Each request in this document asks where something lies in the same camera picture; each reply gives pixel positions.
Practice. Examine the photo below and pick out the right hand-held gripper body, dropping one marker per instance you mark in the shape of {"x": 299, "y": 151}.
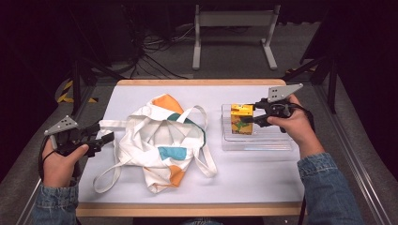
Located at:
{"x": 277, "y": 108}

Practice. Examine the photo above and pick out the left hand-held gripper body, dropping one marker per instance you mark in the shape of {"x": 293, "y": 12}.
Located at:
{"x": 67, "y": 137}

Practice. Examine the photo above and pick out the yellow patterned carton box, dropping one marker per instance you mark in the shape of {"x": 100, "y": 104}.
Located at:
{"x": 241, "y": 123}

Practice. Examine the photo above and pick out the clear plastic tray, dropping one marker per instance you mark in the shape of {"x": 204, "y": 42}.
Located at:
{"x": 266, "y": 140}

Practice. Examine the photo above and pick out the white green orange tote bag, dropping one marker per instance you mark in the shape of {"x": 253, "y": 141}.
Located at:
{"x": 156, "y": 137}

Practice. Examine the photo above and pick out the person's right hand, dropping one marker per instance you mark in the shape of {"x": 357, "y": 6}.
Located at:
{"x": 297, "y": 128}

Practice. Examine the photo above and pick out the person's left hand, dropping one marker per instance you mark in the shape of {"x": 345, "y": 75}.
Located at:
{"x": 61, "y": 167}

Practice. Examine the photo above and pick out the yellow black hazard tape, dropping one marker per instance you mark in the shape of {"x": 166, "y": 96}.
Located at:
{"x": 67, "y": 93}

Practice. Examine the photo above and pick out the black metal stand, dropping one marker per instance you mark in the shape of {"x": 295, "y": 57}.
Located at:
{"x": 331, "y": 81}
{"x": 78, "y": 81}

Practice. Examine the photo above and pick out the metal floor rail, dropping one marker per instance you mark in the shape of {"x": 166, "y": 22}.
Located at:
{"x": 350, "y": 150}

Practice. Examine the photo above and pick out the white metal stand frame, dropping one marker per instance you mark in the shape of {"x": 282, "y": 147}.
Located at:
{"x": 234, "y": 18}

